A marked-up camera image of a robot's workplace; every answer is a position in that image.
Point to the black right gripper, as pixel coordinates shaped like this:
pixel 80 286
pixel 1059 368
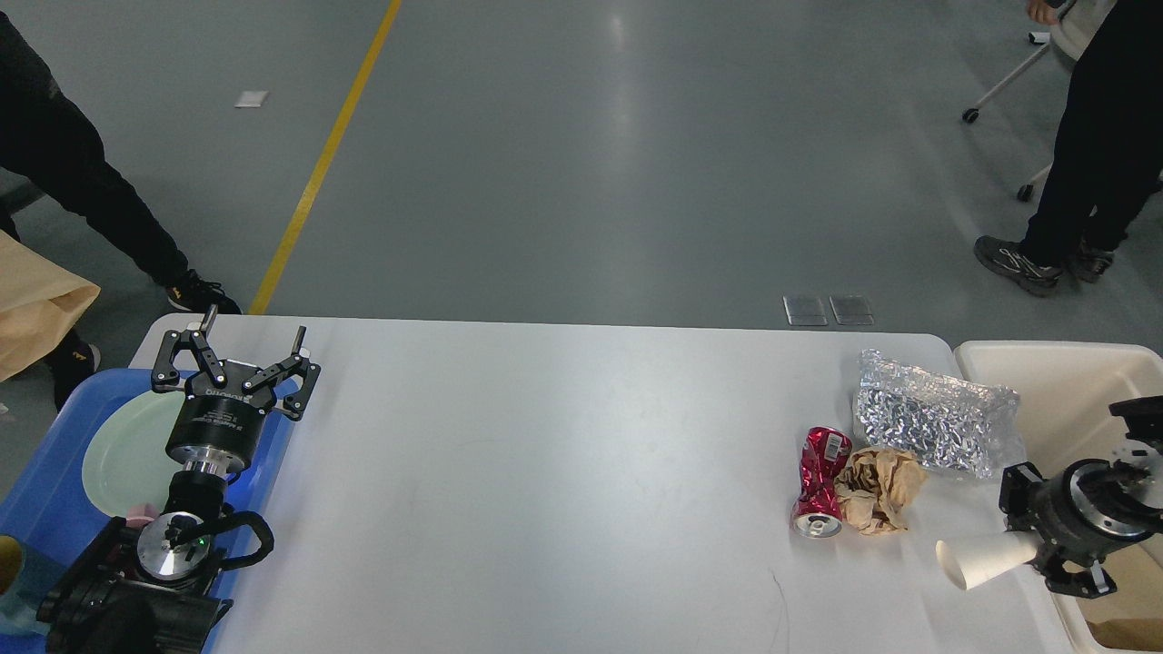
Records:
pixel 1067 523

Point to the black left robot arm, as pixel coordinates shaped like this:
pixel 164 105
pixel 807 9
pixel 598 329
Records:
pixel 157 578

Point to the pink ribbed mug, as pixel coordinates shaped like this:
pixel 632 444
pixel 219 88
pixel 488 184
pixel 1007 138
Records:
pixel 141 515

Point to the crumpled foil right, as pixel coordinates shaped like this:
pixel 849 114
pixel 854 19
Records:
pixel 957 427

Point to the person leg far right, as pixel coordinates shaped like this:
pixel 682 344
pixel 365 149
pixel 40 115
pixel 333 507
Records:
pixel 1106 159

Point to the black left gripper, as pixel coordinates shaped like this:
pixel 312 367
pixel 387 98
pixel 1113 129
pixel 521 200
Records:
pixel 218 422

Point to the floor plate right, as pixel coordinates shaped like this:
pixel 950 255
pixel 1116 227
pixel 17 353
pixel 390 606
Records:
pixel 852 310

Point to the light green plate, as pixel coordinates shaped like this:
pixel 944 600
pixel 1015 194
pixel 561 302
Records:
pixel 127 464

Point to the floor plate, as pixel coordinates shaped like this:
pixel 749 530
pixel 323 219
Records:
pixel 805 311
pixel 852 310

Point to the white paper cup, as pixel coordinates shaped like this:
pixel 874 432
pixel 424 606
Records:
pixel 971 561

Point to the floor plate left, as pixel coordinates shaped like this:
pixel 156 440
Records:
pixel 805 311

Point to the person in black left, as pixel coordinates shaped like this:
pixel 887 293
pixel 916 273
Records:
pixel 47 139

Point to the dark teal mug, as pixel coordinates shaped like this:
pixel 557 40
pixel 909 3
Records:
pixel 27 575

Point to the crushed red can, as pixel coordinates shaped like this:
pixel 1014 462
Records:
pixel 824 455

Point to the brown paper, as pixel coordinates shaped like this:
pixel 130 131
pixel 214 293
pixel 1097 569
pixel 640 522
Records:
pixel 875 488

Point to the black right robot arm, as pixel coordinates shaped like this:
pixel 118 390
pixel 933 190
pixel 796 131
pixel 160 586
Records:
pixel 1127 495

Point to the paper bag held by person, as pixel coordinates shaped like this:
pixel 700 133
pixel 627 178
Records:
pixel 40 303

